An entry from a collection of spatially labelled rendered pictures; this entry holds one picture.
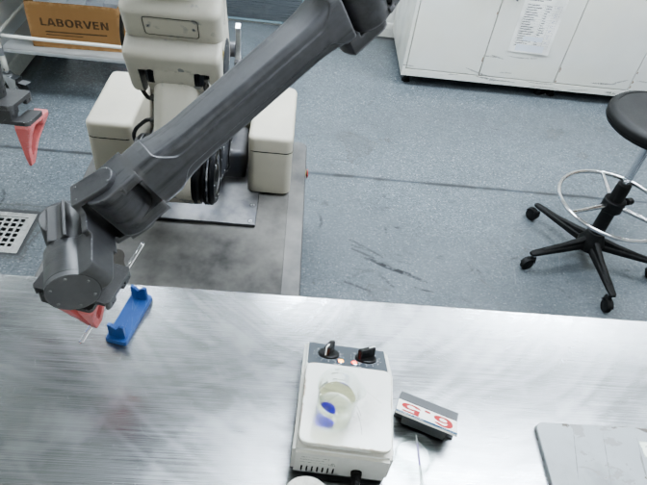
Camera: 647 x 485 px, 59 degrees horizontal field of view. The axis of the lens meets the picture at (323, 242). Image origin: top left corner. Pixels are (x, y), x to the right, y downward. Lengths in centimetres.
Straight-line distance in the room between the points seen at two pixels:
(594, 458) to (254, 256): 99
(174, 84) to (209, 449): 90
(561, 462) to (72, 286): 69
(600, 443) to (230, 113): 70
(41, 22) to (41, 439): 223
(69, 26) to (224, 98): 220
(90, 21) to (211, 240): 144
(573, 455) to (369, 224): 150
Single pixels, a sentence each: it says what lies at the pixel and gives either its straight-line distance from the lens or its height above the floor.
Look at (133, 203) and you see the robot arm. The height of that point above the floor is 107.
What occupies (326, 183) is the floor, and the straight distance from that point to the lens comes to 244.
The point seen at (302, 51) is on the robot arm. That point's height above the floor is 120.
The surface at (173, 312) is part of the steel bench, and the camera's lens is 99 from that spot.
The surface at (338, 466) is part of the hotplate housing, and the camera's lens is 80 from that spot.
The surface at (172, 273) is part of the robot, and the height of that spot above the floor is 37.
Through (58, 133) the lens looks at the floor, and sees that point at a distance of 277.
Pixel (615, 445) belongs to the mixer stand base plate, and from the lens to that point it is 100.
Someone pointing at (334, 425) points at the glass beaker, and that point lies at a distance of 75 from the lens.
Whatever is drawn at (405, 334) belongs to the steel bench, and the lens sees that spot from 99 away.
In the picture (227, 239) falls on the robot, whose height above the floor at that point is 36.
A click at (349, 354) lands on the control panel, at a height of 79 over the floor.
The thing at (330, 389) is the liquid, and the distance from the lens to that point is 75.
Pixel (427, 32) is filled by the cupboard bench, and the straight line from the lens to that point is 312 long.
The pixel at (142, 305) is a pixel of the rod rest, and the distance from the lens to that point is 99.
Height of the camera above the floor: 152
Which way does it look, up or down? 44 degrees down
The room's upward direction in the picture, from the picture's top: 8 degrees clockwise
